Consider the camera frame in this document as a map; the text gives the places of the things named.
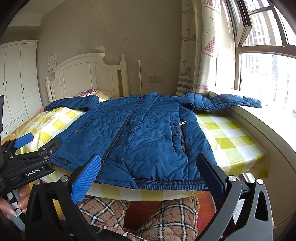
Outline blue quilted down jacket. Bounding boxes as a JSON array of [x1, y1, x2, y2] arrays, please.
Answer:
[[45, 92, 261, 190]]

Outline person's left hand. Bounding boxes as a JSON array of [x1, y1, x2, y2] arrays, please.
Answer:
[[0, 184, 32, 220]]

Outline yellow checkered bed sheet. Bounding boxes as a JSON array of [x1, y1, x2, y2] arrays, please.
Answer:
[[1, 108, 268, 201]]

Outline white wardrobe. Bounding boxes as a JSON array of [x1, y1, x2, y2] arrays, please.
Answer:
[[0, 40, 42, 139]]

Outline colourful patterned pillow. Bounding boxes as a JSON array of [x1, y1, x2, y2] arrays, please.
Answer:
[[75, 88, 98, 97]]

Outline peach checkered pillow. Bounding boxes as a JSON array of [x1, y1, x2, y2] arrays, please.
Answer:
[[95, 90, 113, 101]]

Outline white wooden headboard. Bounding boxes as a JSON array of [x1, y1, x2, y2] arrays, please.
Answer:
[[46, 53, 130, 102]]

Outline white desk lamp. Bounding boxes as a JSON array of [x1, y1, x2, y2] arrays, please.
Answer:
[[138, 60, 142, 95]]

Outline patterned beige curtain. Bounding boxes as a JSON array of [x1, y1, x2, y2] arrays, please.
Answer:
[[176, 0, 235, 95]]

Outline paper notice on wall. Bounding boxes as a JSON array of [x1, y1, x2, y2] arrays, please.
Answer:
[[48, 52, 57, 72]]

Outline beige wall socket panel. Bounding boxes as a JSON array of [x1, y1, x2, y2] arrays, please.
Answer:
[[148, 75, 163, 83]]

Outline window with dark frame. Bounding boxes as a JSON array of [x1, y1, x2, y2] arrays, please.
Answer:
[[225, 1, 295, 115]]

